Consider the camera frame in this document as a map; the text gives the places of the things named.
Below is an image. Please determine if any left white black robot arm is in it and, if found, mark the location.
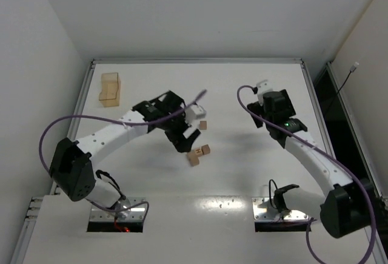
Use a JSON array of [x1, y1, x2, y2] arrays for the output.
[[48, 91, 206, 213]]

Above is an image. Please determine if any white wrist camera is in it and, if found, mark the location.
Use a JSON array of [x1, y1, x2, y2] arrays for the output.
[[184, 104, 207, 125], [256, 80, 273, 104]]

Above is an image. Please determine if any red wire under left base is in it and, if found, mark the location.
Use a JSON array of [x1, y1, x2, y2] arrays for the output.
[[113, 218, 131, 233]]

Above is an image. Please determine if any small wooden cube block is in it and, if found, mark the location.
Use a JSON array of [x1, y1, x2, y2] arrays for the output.
[[199, 120, 207, 130]]

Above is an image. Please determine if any black cable at right base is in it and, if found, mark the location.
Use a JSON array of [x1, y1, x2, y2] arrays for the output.
[[269, 178, 286, 213]]

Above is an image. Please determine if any metal base plate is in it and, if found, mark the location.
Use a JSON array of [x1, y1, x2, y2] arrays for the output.
[[252, 197, 311, 224], [89, 197, 149, 223]]

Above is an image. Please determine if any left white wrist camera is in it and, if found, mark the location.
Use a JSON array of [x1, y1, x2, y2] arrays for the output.
[[184, 104, 207, 125]]

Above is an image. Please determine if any black wall cable white plug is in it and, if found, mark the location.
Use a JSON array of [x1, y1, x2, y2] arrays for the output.
[[336, 61, 359, 95]]

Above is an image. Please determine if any wooden cube beside H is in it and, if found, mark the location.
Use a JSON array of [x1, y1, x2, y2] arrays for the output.
[[201, 144, 211, 155]]

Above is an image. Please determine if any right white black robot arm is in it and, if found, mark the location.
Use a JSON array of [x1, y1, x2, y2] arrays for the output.
[[247, 84, 375, 239]]

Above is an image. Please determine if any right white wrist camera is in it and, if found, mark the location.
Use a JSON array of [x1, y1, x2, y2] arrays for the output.
[[256, 80, 273, 104]]

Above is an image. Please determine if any front left wooden block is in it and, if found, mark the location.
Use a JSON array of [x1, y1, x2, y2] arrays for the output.
[[186, 151, 199, 167]]

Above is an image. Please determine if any transparent orange plastic container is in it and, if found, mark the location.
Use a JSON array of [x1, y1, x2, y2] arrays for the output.
[[99, 72, 121, 107]]

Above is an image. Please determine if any wooden block letter H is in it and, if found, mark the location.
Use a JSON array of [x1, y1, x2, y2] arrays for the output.
[[194, 147, 204, 157]]

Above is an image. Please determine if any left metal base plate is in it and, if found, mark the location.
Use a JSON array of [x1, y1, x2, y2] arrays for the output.
[[89, 197, 149, 223]]

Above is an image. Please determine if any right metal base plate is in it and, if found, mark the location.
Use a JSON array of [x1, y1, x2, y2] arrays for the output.
[[252, 197, 311, 224]]

